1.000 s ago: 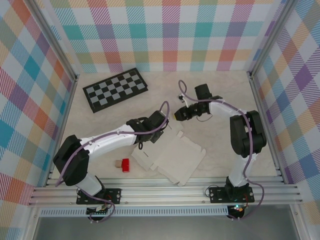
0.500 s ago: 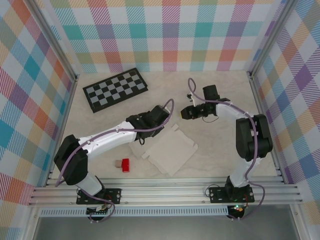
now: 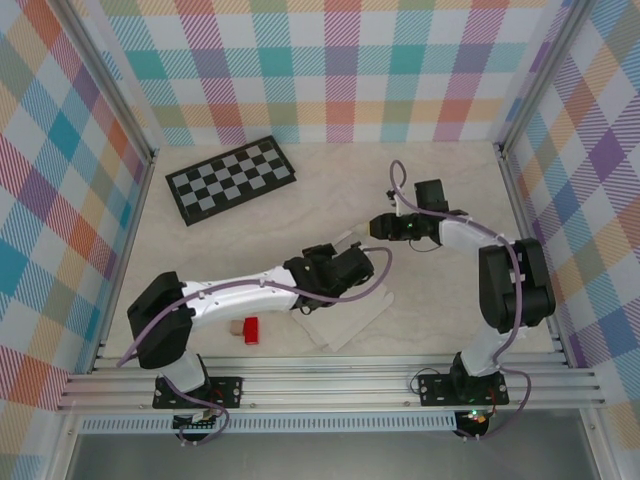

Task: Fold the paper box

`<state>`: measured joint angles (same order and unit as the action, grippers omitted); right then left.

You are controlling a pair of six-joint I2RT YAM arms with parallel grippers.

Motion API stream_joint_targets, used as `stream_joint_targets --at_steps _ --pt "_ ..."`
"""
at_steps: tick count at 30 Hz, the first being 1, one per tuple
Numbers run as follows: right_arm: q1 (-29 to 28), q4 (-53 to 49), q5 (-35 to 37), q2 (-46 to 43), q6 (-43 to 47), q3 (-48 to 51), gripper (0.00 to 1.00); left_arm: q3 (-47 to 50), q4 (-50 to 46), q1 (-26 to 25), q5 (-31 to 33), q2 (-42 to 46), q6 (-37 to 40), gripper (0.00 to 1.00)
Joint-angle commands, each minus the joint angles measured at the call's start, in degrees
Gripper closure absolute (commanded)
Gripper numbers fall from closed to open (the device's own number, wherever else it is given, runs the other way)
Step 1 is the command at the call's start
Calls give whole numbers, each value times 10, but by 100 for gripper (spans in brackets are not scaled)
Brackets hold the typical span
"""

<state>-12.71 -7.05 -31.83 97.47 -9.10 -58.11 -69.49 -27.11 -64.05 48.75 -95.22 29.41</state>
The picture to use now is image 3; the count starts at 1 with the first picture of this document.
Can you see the red toy brick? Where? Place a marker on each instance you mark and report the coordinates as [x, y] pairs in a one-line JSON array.
[[251, 331]]

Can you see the small wooden cube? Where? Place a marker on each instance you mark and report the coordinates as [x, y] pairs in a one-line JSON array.
[[235, 327]]

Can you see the aluminium rail frame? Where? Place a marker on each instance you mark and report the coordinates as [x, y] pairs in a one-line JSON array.
[[325, 387]]

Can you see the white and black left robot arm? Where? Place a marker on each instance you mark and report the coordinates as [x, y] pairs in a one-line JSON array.
[[235, 297]]

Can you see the black and grey checkerboard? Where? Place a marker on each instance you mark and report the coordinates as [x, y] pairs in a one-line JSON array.
[[230, 180]]

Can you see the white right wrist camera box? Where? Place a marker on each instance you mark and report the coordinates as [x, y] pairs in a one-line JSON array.
[[397, 202]]

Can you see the aluminium corner post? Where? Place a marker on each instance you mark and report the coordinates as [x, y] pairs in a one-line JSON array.
[[532, 75], [119, 85]]

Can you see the small controller board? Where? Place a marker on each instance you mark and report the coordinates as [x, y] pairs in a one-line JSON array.
[[200, 425], [475, 420]]

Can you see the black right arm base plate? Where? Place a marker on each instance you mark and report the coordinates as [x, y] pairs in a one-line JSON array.
[[435, 390]]

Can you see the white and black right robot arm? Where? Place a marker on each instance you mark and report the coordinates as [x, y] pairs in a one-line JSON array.
[[515, 280]]

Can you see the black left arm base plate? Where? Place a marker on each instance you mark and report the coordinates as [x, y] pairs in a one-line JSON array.
[[230, 390]]

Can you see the white paper box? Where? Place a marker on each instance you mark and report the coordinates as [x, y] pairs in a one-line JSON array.
[[340, 325]]

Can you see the aluminium side rail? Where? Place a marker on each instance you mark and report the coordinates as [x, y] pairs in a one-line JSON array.
[[526, 225], [136, 220]]

